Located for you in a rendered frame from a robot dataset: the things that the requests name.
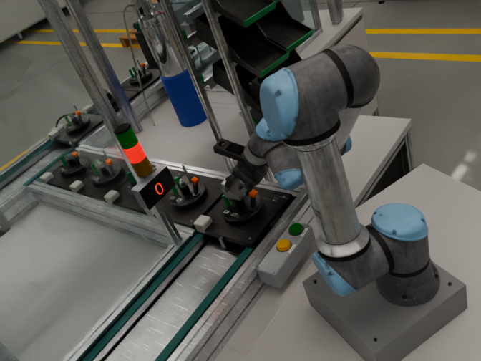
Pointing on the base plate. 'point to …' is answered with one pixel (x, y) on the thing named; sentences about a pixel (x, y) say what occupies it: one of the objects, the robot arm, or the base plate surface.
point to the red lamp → (137, 153)
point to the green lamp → (127, 139)
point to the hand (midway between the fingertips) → (230, 183)
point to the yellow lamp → (143, 168)
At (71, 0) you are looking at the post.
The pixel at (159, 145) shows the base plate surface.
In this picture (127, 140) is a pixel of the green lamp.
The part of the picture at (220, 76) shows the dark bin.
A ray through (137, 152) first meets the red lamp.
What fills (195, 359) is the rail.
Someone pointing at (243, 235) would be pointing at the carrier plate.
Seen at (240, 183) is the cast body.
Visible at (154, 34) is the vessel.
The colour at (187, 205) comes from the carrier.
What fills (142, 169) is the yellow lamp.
